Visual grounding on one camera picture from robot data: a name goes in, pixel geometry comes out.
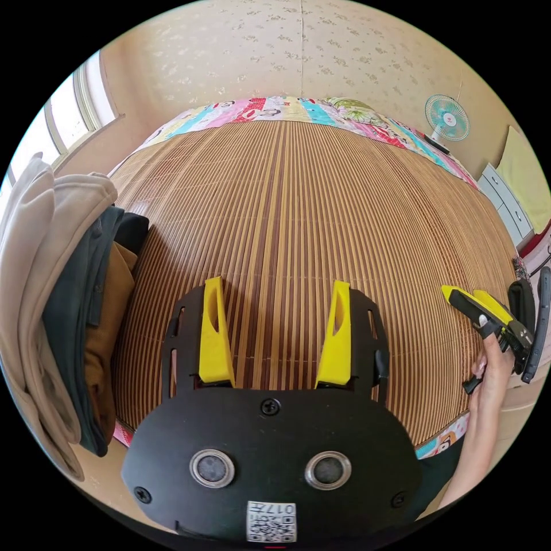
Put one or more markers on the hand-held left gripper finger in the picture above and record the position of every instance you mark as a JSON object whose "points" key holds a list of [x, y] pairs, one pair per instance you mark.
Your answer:
{"points": [[338, 344]]}

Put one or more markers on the teal standing fan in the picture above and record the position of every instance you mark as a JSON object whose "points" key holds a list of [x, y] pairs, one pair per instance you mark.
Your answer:
{"points": [[445, 117]]}

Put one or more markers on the person's right forearm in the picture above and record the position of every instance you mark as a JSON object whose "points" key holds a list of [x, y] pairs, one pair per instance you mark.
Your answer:
{"points": [[475, 447]]}

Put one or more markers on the white cupboard with drawers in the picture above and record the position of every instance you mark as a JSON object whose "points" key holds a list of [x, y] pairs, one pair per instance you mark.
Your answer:
{"points": [[508, 204]]}

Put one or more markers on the pile of clothes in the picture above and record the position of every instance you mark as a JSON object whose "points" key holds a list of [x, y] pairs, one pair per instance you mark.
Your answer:
{"points": [[64, 301]]}

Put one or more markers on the window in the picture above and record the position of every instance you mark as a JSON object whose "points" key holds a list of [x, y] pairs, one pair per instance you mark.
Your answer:
{"points": [[64, 112]]}

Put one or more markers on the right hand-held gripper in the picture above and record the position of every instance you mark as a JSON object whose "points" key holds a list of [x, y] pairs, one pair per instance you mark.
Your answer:
{"points": [[523, 310]]}

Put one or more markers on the person's right hand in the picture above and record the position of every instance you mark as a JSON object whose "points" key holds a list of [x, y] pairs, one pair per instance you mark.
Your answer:
{"points": [[493, 370]]}

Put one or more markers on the person's body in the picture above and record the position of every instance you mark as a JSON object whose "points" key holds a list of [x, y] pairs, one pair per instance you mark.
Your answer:
{"points": [[439, 478]]}

